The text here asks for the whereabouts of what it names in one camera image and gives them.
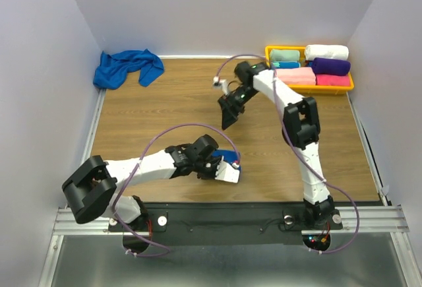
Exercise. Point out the blue microfibre towel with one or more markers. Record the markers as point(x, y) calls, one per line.
point(230, 156)

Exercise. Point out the aluminium table frame rail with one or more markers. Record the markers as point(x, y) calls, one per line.
point(375, 217)

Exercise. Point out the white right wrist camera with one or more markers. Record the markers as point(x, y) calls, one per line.
point(221, 84)

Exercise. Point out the yellow plastic tray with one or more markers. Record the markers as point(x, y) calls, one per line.
point(307, 88)

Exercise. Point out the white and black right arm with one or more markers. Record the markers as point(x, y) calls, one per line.
point(300, 128)

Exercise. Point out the rolled hot pink towel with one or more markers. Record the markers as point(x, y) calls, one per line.
point(332, 80)

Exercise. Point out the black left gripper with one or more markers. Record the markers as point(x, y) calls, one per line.
point(212, 175)

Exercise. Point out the rolled mint green towel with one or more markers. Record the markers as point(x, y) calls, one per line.
point(284, 55)

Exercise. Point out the rolled purple towel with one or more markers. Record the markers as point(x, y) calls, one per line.
point(335, 67)

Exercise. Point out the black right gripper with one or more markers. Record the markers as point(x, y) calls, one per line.
point(231, 109)

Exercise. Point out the rolled teal towel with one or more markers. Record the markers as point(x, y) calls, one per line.
point(286, 64)

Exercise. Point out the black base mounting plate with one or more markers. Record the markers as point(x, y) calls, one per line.
point(175, 224)

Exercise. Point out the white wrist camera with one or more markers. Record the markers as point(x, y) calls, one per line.
point(228, 172)
point(221, 84)

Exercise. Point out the rolled light pink towel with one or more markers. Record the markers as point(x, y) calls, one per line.
point(298, 76)

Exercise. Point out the rolled white towel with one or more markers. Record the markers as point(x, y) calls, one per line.
point(326, 51)

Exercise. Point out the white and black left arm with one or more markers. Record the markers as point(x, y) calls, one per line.
point(92, 190)

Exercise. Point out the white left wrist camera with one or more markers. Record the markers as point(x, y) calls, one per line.
point(228, 172)

